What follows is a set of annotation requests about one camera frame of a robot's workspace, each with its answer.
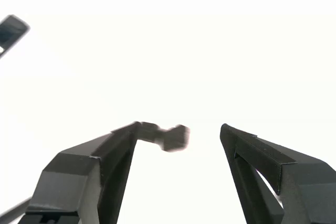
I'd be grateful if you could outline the dark rounded rectangular device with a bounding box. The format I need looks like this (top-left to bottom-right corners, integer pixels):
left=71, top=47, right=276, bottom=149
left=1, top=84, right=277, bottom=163
left=0, top=14, right=31, bottom=59

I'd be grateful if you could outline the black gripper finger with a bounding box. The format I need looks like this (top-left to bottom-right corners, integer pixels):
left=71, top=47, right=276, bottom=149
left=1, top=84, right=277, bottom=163
left=17, top=121, right=139, bottom=224
left=219, top=123, right=336, bottom=224

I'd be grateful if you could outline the black foam cube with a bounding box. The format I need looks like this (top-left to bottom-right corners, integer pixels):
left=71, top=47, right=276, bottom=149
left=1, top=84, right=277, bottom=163
left=136, top=121, right=191, bottom=153

